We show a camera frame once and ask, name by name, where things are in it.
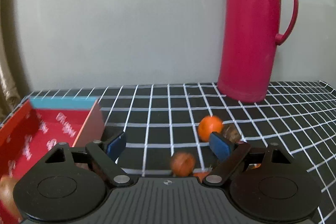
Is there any red cardboard box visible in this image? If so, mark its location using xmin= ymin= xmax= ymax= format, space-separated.
xmin=1 ymin=97 xmax=105 ymax=223

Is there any beige metal frame post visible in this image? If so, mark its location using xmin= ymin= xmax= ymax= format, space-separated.
xmin=1 ymin=0 xmax=29 ymax=122

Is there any black white grid tablecloth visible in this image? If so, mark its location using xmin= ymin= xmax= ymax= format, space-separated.
xmin=1 ymin=81 xmax=335 ymax=223

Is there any large orange tangerine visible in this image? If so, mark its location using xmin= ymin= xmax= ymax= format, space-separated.
xmin=247 ymin=164 xmax=261 ymax=170

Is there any magenta plastic thermos jug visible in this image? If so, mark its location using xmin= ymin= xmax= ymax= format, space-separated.
xmin=218 ymin=0 xmax=299 ymax=103

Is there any far small tangerine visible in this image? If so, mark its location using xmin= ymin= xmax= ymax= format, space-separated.
xmin=198 ymin=116 xmax=224 ymax=142

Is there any red-orange small fruit far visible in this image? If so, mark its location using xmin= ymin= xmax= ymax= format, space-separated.
xmin=170 ymin=152 xmax=196 ymax=177

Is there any brown kiwi fruit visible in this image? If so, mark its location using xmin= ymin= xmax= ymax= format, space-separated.
xmin=1 ymin=175 xmax=22 ymax=222

